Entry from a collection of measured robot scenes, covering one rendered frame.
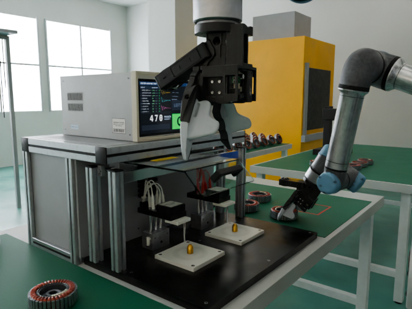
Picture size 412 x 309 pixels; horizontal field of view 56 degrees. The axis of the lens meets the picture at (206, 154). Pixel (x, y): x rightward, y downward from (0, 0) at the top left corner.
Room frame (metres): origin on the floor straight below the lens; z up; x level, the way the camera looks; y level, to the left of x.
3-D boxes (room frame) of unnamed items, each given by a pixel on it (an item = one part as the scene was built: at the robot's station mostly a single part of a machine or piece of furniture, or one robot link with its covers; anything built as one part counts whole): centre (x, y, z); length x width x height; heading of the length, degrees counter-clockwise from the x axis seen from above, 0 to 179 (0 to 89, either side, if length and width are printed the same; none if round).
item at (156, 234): (1.19, 0.16, 0.80); 0.07 x 0.05 x 0.06; 142
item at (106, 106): (1.41, 0.22, 1.22); 0.44 x 0.39 x 0.20; 142
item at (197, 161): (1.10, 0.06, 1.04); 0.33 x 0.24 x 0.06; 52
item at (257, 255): (1.21, -0.01, 0.76); 0.64 x 0.47 x 0.02; 142
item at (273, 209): (1.55, -0.32, 0.77); 0.11 x 0.11 x 0.04
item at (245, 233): (1.30, -0.10, 0.78); 0.15 x 0.15 x 0.01; 52
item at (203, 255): (1.10, 0.05, 0.78); 0.15 x 0.15 x 0.01; 52
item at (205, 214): (1.38, 0.01, 0.80); 0.07 x 0.05 x 0.06; 142
